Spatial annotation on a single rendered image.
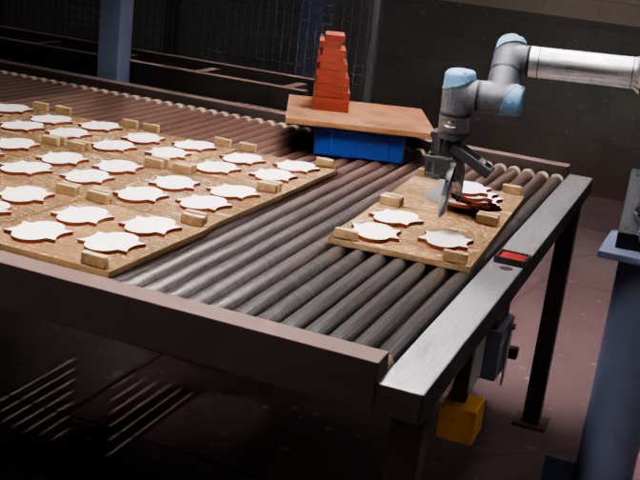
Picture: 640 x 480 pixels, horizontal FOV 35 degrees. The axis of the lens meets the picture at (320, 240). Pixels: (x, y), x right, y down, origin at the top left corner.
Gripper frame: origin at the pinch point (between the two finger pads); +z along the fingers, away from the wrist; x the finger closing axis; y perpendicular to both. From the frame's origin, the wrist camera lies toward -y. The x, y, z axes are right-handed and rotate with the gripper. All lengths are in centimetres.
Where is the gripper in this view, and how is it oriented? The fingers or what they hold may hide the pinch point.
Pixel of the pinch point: (450, 210)
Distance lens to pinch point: 255.7
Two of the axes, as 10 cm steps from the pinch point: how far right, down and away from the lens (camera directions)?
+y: -9.1, -2.2, 3.6
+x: -4.2, 3.1, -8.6
